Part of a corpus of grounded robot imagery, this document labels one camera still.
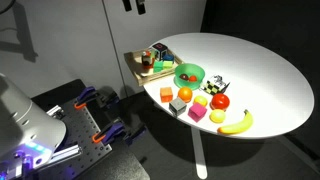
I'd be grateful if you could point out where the orange block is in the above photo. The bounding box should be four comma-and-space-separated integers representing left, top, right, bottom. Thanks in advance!
160, 87, 173, 102

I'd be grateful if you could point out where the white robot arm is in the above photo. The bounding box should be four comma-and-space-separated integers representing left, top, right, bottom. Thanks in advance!
0, 74, 66, 180

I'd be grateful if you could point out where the light green block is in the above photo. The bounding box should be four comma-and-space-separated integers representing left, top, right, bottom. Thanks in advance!
163, 61, 173, 69

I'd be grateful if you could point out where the dark plum in bowl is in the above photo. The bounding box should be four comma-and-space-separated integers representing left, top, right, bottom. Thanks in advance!
179, 74, 189, 81

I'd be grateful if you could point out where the green plastic bowl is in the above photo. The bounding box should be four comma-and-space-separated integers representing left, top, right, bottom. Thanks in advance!
174, 63, 205, 90

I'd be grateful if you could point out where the blue block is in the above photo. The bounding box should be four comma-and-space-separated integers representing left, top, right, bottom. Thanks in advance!
163, 54, 174, 61

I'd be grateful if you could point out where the small red fruit in bowl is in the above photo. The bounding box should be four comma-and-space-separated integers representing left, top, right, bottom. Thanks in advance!
189, 75, 197, 82

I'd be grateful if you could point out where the pink block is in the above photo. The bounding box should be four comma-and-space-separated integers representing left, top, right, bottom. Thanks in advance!
188, 103, 207, 122

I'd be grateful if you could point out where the wooden tray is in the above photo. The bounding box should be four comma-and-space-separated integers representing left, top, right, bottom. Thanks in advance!
124, 49, 183, 86

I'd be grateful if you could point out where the grey cube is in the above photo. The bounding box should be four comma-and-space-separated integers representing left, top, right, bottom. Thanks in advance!
169, 97, 187, 116

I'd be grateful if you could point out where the orange fruit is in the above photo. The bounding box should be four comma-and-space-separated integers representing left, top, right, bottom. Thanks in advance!
178, 87, 193, 103

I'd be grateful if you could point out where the black patterned soft cube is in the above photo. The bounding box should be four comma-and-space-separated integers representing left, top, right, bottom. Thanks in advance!
152, 43, 168, 60

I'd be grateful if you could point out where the black yellow checkered cube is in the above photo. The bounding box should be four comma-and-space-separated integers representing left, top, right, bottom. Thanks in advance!
202, 75, 229, 95

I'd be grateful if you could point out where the red tomato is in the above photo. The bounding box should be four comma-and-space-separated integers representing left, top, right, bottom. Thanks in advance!
210, 93, 230, 110

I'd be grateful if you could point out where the purple clamp orange tip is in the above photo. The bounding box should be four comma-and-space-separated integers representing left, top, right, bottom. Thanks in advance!
74, 86, 120, 110

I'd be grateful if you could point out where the yellow banana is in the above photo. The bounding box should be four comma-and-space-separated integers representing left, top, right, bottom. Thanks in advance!
217, 109, 253, 135

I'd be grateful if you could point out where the white table pedestal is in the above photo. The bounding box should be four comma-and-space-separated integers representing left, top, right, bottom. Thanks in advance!
191, 127, 208, 180

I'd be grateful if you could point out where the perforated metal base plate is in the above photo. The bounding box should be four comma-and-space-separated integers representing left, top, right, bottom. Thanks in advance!
35, 100, 112, 180

